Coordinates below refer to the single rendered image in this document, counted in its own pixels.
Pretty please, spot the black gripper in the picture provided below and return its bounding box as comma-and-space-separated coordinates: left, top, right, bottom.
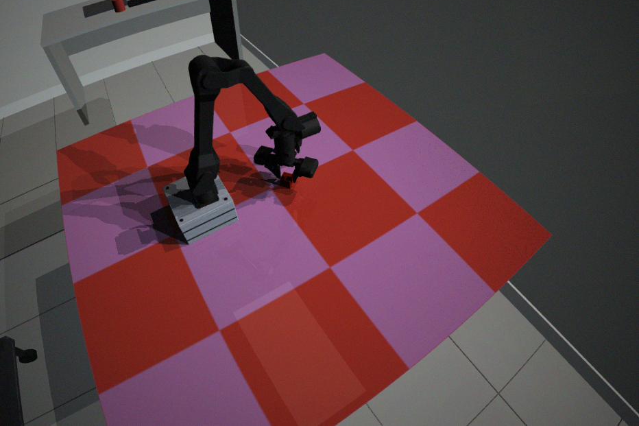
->
254, 141, 318, 183

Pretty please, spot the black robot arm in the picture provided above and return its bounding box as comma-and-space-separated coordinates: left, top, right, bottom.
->
184, 55, 321, 209

